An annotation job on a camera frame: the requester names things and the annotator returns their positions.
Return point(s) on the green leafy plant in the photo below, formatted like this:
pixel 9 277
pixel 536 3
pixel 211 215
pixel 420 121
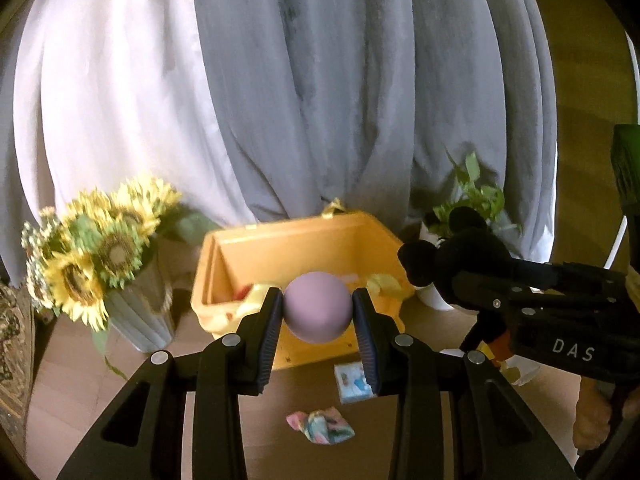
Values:
pixel 475 195

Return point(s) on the person's right hand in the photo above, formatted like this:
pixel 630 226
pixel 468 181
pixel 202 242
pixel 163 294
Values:
pixel 592 415

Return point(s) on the red pompom plush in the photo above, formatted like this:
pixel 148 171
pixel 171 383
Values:
pixel 243 290

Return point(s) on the grey ribbed vase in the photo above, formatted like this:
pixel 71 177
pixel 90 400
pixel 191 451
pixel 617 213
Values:
pixel 140 310

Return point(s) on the pale pink curtain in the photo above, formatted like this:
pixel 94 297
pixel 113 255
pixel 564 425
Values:
pixel 100 110

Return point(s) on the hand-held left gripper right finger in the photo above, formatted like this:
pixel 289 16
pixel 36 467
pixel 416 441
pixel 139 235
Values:
pixel 367 340

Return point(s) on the pastel patterned cloth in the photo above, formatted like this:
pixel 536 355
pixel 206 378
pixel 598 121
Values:
pixel 322 425

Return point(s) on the peach flower bunch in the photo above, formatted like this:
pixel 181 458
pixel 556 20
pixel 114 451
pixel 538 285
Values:
pixel 34 245

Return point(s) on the black mouse plush toy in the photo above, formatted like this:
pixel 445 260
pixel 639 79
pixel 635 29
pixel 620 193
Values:
pixel 475 252

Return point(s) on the pink soft ball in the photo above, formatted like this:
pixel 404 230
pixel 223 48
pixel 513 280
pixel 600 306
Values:
pixel 316 307

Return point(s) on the orange plastic crate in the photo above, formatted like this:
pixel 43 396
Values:
pixel 220 280

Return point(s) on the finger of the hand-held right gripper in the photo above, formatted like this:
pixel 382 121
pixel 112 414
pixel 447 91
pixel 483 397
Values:
pixel 482 330
pixel 550 285

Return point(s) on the brown patterned cloth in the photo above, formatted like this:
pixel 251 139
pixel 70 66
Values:
pixel 10 340

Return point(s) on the grey curtain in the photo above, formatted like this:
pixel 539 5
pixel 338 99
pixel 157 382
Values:
pixel 325 110
pixel 6 210

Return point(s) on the sunflower bouquet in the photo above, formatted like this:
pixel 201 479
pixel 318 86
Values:
pixel 110 255

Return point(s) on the blue tissue pack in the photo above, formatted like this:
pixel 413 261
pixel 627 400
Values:
pixel 351 385

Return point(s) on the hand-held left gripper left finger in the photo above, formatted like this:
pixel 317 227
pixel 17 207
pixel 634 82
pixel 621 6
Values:
pixel 267 340

